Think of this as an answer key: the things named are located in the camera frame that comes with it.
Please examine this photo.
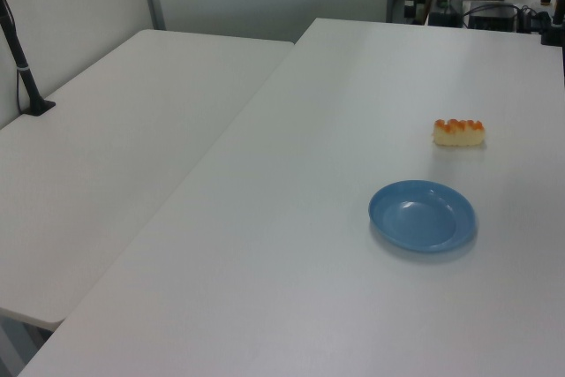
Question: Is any bread with orange topping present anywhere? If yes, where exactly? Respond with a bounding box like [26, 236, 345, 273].
[431, 117, 487, 148]

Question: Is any blue plastic plate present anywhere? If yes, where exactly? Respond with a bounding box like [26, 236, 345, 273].
[367, 179, 478, 254]

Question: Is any white side table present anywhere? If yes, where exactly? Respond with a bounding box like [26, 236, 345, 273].
[0, 28, 296, 332]

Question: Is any small black device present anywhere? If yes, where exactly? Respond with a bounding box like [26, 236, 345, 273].
[425, 9, 461, 27]

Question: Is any black electronics box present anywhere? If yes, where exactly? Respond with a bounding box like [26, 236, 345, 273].
[467, 3, 518, 32]

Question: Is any black table clamp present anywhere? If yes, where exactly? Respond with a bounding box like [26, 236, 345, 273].
[537, 9, 565, 48]

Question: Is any black camera stand pole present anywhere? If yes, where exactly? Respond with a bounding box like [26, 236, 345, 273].
[0, 0, 57, 117]

